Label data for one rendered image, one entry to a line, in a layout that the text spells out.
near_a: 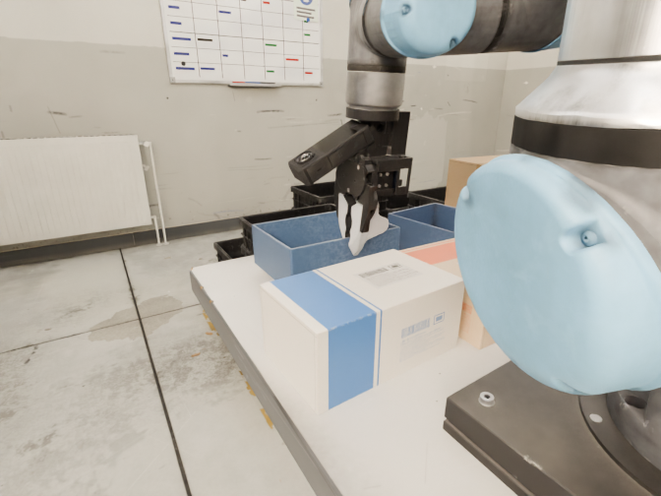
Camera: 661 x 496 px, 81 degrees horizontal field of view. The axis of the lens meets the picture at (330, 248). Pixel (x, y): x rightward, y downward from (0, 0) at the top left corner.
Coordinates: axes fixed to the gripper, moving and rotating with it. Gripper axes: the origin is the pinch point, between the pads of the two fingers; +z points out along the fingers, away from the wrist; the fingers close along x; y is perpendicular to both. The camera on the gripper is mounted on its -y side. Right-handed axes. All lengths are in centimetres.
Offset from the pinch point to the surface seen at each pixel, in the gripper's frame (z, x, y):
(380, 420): 5.1, -25.0, -11.9
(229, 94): -3, 260, 58
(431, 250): -0.9, -7.7, 9.3
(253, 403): 82, 53, 0
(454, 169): -5.2, 16.1, 37.6
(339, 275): -2.7, -11.2, -8.6
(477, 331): 3.1, -21.1, 5.0
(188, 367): 85, 84, -16
